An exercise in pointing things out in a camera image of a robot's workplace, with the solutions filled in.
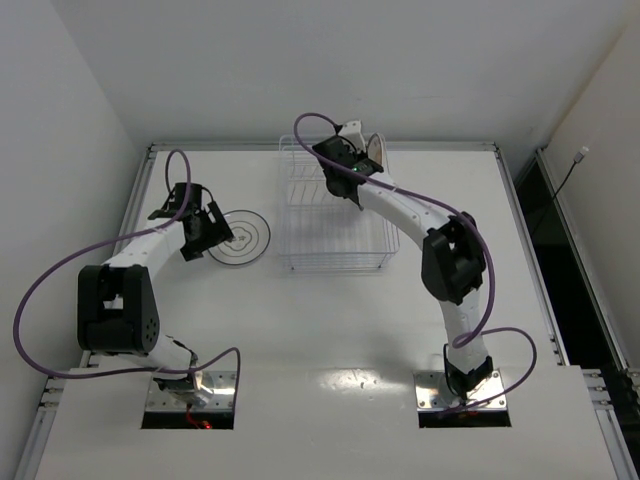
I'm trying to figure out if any metal base plate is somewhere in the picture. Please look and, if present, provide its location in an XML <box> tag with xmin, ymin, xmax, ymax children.
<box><xmin>145</xmin><ymin>371</ymin><xmax>236</xmax><ymax>413</ymax></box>
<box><xmin>414</xmin><ymin>370</ymin><xmax>508</xmax><ymax>413</ymax></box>

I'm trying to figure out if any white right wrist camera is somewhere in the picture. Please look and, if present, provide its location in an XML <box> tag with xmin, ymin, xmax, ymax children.
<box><xmin>336</xmin><ymin>119</ymin><xmax>367</xmax><ymax>155</ymax></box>

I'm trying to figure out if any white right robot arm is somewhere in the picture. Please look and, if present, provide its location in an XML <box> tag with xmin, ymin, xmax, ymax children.
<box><xmin>311</xmin><ymin>135</ymin><xmax>493</xmax><ymax>400</ymax></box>

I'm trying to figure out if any white wire dish rack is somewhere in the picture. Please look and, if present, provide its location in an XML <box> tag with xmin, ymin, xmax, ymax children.
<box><xmin>278</xmin><ymin>134</ymin><xmax>400</xmax><ymax>273</ymax></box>

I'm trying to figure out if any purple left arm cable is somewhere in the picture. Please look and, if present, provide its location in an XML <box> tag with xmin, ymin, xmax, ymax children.
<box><xmin>12</xmin><ymin>148</ymin><xmax>242</xmax><ymax>406</ymax></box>

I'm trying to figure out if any white plate with black rings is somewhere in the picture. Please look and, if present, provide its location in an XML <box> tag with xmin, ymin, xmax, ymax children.
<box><xmin>208</xmin><ymin>209</ymin><xmax>272</xmax><ymax>267</ymax></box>

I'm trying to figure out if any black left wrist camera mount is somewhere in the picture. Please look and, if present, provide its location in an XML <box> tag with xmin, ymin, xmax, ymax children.
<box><xmin>148</xmin><ymin>182</ymin><xmax>192</xmax><ymax>220</ymax></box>

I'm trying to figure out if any aluminium table frame rail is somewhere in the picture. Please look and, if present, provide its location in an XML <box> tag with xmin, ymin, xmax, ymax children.
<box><xmin>14</xmin><ymin>142</ymin><xmax>161</xmax><ymax>480</ymax></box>

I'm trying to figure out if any black hanging wall cable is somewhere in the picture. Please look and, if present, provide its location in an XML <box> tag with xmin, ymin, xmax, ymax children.
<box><xmin>527</xmin><ymin>145</ymin><xmax>590</xmax><ymax>241</ymax></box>

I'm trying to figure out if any white plate with orange sunburst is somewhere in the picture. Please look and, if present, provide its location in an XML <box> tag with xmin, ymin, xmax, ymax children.
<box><xmin>366</xmin><ymin>133</ymin><xmax>387</xmax><ymax>166</ymax></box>

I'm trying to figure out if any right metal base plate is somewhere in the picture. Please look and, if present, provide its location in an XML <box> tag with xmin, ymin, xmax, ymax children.
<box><xmin>414</xmin><ymin>370</ymin><xmax>508</xmax><ymax>413</ymax></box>

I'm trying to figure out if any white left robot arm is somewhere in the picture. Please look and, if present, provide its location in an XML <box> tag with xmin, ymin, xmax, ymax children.
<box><xmin>77</xmin><ymin>182</ymin><xmax>233</xmax><ymax>407</ymax></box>

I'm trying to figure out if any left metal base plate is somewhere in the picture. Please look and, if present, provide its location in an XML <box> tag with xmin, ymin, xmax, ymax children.
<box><xmin>145</xmin><ymin>371</ymin><xmax>236</xmax><ymax>413</ymax></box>

